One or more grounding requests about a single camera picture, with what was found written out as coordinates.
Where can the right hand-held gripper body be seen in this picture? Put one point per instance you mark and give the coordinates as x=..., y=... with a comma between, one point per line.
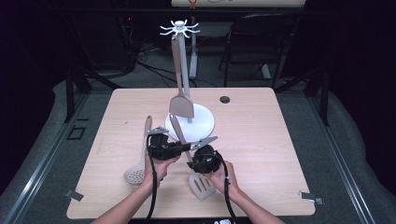
x=207, y=160

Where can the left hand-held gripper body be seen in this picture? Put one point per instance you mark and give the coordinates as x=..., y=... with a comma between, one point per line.
x=160, y=147

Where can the beige slotted spatula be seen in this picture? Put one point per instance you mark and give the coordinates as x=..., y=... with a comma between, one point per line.
x=202, y=186

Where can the white utensil rack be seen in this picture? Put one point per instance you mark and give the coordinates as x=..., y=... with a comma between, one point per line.
x=202, y=124

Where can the beige perforated skimmer spoon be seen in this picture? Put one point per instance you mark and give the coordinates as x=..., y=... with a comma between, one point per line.
x=135, y=175

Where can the beige solid spatula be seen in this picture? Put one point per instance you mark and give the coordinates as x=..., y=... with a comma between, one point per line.
x=181, y=105

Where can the person's left hand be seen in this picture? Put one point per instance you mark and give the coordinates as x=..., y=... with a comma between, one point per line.
x=163, y=169

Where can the person's right hand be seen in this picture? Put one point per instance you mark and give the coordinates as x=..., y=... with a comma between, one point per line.
x=225, y=182

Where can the white device at table edge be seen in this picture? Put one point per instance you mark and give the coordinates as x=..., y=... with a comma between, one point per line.
x=222, y=221

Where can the grey tape piece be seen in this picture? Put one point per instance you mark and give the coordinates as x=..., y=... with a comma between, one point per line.
x=74, y=195
x=311, y=198

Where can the black folding chair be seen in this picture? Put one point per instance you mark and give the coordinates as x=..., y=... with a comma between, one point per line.
x=258, y=34

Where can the black metal frame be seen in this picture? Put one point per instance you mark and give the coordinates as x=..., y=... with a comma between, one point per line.
x=323, y=93
x=70, y=90

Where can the aluminium rail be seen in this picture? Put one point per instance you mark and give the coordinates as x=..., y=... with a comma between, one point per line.
x=40, y=165
x=342, y=165

